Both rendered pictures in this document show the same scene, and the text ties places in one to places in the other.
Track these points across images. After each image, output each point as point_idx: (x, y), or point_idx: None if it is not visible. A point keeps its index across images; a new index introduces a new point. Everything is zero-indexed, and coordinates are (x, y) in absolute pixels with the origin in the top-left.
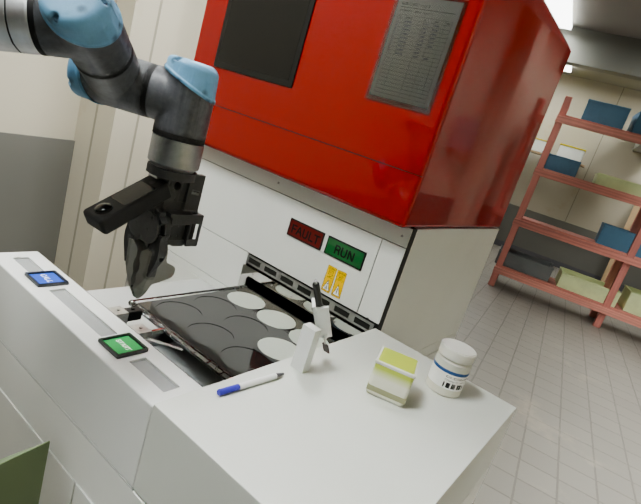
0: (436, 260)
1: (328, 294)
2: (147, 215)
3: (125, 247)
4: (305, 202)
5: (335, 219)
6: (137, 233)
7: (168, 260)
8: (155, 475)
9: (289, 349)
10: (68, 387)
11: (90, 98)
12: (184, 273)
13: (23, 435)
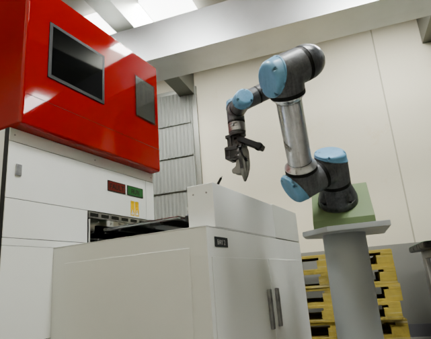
0: None
1: (134, 216)
2: (246, 148)
3: (242, 162)
4: (111, 169)
5: (127, 175)
6: (245, 155)
7: (12, 247)
8: (277, 226)
9: None
10: (257, 222)
11: (248, 107)
12: (35, 251)
13: (251, 266)
